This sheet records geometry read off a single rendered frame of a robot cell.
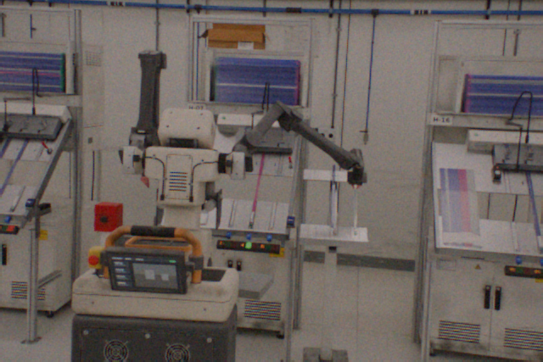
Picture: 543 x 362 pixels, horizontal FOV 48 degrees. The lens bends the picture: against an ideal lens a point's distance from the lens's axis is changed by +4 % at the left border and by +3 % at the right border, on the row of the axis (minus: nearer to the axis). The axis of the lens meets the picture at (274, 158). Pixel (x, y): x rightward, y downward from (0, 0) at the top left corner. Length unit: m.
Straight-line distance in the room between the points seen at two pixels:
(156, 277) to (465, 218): 1.80
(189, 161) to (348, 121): 2.84
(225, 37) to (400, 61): 1.67
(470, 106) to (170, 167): 1.86
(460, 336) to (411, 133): 1.94
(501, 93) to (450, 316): 1.27
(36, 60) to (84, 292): 2.13
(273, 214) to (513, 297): 1.38
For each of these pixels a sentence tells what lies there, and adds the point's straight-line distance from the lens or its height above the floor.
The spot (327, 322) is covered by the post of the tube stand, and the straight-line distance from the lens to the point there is 3.41.
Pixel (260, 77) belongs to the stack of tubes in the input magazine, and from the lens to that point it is 3.56.
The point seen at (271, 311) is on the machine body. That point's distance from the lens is 3.64.
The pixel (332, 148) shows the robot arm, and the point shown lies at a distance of 2.90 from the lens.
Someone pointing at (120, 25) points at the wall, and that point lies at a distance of 5.45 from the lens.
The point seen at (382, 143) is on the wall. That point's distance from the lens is 5.03.
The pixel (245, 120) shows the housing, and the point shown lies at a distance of 3.54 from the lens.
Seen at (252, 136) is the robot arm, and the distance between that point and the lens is 2.50.
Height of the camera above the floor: 1.49
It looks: 7 degrees down
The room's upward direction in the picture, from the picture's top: 3 degrees clockwise
